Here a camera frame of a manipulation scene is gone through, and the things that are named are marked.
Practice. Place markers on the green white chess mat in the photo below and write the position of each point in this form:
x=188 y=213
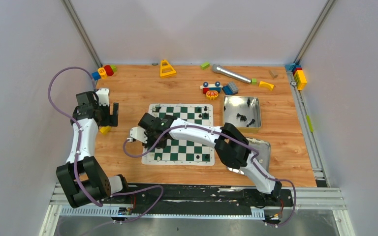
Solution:
x=186 y=145

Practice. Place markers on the metal tin with black pieces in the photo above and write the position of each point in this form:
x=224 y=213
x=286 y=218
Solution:
x=243 y=112

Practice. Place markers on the tan wooden block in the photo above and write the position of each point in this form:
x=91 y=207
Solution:
x=273 y=73

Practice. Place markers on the grey blue brick stack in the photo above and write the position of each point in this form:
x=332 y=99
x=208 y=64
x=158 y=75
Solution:
x=230 y=89

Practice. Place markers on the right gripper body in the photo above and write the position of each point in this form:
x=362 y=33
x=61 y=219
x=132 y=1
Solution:
x=149 y=138

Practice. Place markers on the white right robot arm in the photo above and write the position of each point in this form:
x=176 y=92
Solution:
x=231 y=146

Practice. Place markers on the green block near wall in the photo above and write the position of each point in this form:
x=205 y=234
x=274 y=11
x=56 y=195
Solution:
x=204 y=65

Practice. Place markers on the silver microphone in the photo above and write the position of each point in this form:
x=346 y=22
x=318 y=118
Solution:
x=229 y=73

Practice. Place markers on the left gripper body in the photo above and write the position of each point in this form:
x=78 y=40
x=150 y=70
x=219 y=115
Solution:
x=112 y=114

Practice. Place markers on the yellow arch block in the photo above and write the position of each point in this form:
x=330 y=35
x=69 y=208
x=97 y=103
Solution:
x=263 y=84

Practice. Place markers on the yellow red blue brick tower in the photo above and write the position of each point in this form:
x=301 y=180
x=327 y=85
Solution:
x=299 y=77

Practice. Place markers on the toy block car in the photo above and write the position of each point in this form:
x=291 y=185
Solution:
x=211 y=91

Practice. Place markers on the colourful cylinder block row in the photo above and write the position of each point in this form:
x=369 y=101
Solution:
x=104 y=72

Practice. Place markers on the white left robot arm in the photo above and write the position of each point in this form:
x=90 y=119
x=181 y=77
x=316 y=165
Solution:
x=82 y=179

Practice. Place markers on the yellow triangular frame block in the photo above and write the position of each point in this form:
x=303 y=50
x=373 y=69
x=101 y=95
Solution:
x=166 y=69

